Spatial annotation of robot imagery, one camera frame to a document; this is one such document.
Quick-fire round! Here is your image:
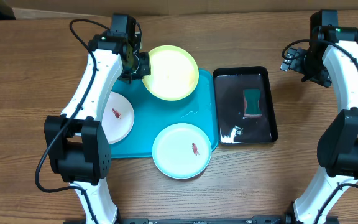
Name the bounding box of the yellow plate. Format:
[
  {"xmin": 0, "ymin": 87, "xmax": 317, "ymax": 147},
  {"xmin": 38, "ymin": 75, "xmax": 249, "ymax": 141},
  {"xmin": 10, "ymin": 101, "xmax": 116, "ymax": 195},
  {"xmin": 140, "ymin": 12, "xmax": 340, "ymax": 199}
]
[{"xmin": 142, "ymin": 45, "xmax": 199, "ymax": 101}]

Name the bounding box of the green and pink sponge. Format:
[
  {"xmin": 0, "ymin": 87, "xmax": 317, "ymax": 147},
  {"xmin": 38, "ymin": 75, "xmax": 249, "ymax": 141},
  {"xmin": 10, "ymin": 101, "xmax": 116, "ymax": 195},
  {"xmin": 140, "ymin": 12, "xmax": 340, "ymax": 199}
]
[{"xmin": 243, "ymin": 89, "xmax": 262, "ymax": 118}]

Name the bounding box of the light blue plate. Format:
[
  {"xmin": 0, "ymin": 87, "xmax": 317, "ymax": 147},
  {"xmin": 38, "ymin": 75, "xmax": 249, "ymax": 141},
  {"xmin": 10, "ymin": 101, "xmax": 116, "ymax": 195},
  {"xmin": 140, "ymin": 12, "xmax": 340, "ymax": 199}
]
[{"xmin": 152, "ymin": 123, "xmax": 212, "ymax": 179}]

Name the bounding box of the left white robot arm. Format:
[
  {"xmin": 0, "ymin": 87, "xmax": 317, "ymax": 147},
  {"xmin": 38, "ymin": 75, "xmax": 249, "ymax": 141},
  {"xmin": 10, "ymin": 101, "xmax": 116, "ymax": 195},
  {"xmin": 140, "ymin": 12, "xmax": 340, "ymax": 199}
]
[{"xmin": 35, "ymin": 33, "xmax": 150, "ymax": 223}]

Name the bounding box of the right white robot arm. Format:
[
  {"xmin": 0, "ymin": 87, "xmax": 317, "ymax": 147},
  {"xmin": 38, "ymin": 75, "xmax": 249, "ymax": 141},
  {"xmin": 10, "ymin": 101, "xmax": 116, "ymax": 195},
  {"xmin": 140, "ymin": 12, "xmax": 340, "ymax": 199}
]
[{"xmin": 281, "ymin": 25, "xmax": 358, "ymax": 223}]

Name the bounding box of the teal plastic tray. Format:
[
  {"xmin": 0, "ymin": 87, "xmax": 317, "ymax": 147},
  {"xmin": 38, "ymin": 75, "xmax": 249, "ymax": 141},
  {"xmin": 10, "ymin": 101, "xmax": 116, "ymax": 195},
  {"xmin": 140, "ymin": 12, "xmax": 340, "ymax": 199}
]
[{"xmin": 110, "ymin": 69, "xmax": 219, "ymax": 159}]

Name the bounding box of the black rectangular tray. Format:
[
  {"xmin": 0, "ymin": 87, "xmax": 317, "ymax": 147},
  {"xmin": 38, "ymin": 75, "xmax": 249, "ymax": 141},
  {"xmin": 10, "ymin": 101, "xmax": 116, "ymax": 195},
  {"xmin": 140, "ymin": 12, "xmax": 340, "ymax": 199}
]
[{"xmin": 213, "ymin": 66, "xmax": 278, "ymax": 145}]

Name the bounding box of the pink plate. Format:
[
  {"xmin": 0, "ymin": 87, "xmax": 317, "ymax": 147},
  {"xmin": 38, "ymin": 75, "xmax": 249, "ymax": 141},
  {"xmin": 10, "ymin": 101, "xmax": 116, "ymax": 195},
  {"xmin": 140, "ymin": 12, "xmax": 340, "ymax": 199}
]
[{"xmin": 102, "ymin": 92, "xmax": 135, "ymax": 144}]

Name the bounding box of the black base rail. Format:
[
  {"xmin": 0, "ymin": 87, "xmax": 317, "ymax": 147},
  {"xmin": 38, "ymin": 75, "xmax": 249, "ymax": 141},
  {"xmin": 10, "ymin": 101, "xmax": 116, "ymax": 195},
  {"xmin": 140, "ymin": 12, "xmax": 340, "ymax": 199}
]
[{"xmin": 63, "ymin": 214, "xmax": 340, "ymax": 224}]

